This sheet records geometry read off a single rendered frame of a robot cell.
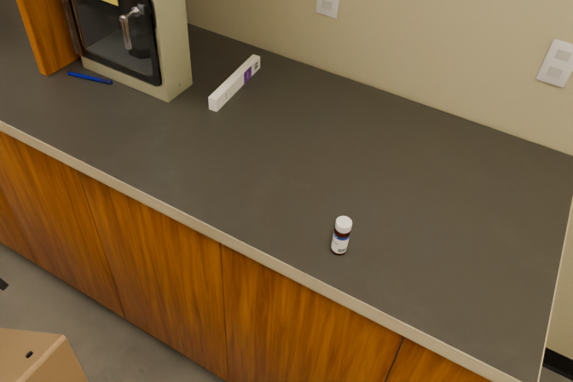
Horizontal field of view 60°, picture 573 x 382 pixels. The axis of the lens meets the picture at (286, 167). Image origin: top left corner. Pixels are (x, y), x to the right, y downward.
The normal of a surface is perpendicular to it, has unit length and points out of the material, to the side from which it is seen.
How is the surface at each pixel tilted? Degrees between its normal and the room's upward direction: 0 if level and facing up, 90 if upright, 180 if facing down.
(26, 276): 0
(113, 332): 0
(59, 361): 90
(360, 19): 90
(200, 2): 90
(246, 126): 0
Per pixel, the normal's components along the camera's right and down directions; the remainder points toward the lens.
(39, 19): 0.87, 0.37
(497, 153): 0.05, -0.73
